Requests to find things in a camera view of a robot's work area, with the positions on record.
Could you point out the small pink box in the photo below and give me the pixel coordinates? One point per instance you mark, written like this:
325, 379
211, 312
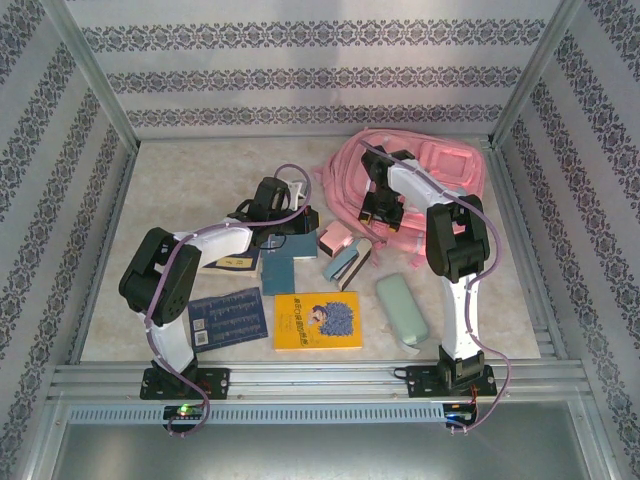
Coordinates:
332, 242

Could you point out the light blue notebook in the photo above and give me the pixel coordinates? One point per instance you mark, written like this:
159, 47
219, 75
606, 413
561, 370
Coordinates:
342, 260

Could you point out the large teal book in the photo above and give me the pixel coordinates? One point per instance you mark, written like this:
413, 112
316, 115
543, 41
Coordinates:
302, 247

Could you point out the pink student backpack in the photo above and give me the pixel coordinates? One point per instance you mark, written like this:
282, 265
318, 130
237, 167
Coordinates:
450, 165

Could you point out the pale green pencil case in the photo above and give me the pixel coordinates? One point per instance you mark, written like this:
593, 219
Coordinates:
402, 312

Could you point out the navy book with beige label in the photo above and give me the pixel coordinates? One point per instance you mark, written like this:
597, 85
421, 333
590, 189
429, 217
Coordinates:
230, 265

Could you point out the yellow illustrated book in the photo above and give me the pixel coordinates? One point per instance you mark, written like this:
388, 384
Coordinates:
295, 325

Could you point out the dark blue white-print book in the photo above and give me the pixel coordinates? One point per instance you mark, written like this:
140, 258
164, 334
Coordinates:
230, 320

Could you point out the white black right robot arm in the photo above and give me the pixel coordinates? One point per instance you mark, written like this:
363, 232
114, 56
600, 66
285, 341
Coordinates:
462, 320

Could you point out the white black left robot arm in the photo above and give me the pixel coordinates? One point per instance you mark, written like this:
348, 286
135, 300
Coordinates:
165, 340

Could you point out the right controller board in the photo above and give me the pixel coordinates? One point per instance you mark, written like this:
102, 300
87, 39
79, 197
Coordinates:
460, 415

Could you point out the controller board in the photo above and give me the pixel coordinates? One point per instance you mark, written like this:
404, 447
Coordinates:
460, 415
192, 412

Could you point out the left controller board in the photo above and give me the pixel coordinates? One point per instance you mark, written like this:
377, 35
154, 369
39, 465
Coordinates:
192, 412

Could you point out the grey metal sheet panel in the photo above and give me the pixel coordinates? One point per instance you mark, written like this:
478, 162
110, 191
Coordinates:
320, 455

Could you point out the aluminium side rail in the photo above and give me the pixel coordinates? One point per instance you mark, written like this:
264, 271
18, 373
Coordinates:
106, 250
525, 250

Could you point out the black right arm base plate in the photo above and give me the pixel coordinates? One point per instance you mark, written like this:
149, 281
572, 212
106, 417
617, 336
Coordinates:
420, 382

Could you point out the aluminium mounting rail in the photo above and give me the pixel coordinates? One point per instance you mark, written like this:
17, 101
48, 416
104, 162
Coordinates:
310, 380

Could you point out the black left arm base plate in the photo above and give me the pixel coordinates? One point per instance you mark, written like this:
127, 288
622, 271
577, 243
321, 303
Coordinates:
220, 382

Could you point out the aluminium frame post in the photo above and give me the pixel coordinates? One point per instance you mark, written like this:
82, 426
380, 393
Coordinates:
96, 75
531, 75

